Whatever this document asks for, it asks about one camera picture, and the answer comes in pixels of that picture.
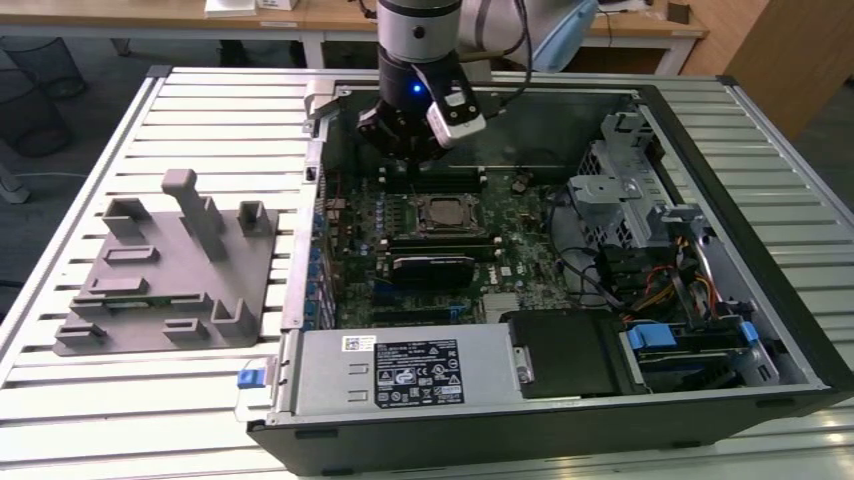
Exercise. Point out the silver chipset heatsink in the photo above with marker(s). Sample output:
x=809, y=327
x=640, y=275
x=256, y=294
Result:
x=500, y=306

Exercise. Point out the blue case latch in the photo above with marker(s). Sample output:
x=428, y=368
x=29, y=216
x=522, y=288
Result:
x=249, y=379

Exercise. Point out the black expansion slot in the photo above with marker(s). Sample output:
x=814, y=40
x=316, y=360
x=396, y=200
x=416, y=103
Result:
x=407, y=316

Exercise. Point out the black mesh waste bin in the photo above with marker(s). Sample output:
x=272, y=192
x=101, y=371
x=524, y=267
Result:
x=47, y=60
x=33, y=125

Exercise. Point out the small dark box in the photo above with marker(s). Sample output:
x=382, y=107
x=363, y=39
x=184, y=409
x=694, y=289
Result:
x=678, y=12

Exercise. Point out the green RAM stick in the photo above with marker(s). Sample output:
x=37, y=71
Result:
x=159, y=301

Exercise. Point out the green motherboard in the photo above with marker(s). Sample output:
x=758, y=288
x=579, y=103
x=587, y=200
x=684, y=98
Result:
x=534, y=260

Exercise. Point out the small black graphics card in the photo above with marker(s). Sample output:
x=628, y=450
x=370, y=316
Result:
x=434, y=272

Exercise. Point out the white printed box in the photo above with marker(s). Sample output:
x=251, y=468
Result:
x=276, y=4

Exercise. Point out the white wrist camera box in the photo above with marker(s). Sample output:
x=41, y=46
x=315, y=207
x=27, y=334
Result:
x=460, y=127

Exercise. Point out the wooden cabinet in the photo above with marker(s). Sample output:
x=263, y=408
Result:
x=787, y=50

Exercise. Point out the grey plastic parts rack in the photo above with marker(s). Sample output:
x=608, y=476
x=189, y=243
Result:
x=180, y=280

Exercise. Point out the silver power supply unit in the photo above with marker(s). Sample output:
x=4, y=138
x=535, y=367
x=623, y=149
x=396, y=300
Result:
x=320, y=370

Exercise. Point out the wooden desk white frame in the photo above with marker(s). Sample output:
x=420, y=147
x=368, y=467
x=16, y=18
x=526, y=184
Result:
x=640, y=27
x=100, y=17

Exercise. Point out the grey plastic cage bracket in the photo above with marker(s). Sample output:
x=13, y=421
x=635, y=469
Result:
x=676, y=215

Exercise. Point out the CPU socket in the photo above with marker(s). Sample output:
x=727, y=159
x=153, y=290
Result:
x=422, y=231

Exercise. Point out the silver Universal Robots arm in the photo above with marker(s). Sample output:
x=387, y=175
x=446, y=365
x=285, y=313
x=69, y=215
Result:
x=416, y=25

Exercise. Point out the grey metal stand foot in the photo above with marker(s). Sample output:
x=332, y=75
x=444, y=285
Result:
x=13, y=187

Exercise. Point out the hard disk in blue carrier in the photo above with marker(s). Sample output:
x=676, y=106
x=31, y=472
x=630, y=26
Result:
x=650, y=337

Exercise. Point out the CPU with silver top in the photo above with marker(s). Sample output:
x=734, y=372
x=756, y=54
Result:
x=450, y=212

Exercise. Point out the black open PC case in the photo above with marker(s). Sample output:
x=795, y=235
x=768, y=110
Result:
x=467, y=450

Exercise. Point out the plain white box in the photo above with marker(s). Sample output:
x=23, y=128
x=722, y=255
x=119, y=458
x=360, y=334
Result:
x=229, y=7

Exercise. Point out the black RAM slot bank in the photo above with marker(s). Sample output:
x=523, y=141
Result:
x=440, y=246
x=447, y=180

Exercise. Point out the metal drive cage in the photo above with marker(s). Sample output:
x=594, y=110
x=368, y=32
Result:
x=600, y=195

